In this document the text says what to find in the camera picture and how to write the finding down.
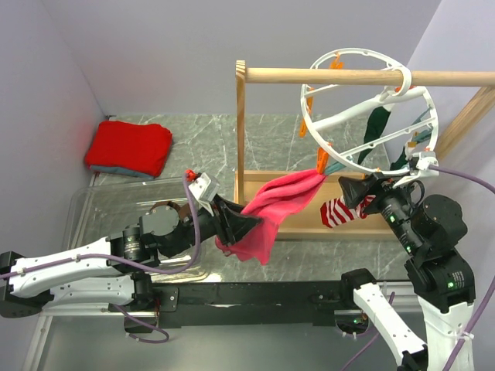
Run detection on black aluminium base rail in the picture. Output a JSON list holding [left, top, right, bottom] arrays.
[[38, 280, 418, 335]]

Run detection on wooden hanging rack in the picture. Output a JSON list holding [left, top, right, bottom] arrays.
[[234, 60, 494, 240]]

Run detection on clear plastic bin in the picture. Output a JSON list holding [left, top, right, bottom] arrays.
[[60, 176, 210, 285]]

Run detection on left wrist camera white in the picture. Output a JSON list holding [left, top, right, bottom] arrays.
[[186, 169, 220, 215]]

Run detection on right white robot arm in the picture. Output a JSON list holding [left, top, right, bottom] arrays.
[[339, 172, 494, 370]]

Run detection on white round clip hanger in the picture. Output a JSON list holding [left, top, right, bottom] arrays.
[[300, 48, 439, 178]]

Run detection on purple cable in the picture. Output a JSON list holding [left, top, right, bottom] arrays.
[[340, 165, 495, 371], [0, 175, 204, 345]]

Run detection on pink sock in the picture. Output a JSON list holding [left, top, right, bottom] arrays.
[[215, 168, 326, 265]]

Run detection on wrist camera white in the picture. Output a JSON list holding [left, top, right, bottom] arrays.
[[186, 169, 220, 215], [393, 151, 439, 189]]

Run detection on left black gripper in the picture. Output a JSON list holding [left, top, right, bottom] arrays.
[[164, 193, 264, 258]]

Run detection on red white striped sock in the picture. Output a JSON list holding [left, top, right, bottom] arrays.
[[319, 195, 375, 229]]

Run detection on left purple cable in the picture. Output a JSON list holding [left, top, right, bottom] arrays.
[[0, 175, 204, 345]]

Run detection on folded red cloth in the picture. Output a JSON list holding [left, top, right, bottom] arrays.
[[84, 121, 173, 178]]

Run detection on grey folded cloth underneath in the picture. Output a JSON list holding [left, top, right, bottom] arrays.
[[89, 165, 153, 179]]

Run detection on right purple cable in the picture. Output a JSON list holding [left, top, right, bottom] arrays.
[[340, 165, 495, 371]]

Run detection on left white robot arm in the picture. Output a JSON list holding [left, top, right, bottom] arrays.
[[1, 196, 261, 318]]

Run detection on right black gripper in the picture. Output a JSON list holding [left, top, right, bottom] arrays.
[[336, 166, 422, 250]]

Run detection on orange clothes peg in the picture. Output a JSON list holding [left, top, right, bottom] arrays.
[[299, 97, 313, 138]]

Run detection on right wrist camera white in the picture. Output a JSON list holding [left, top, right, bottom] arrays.
[[393, 151, 439, 189]]

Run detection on dark green sock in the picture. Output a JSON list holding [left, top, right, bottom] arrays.
[[390, 148, 408, 171], [364, 105, 394, 144]]

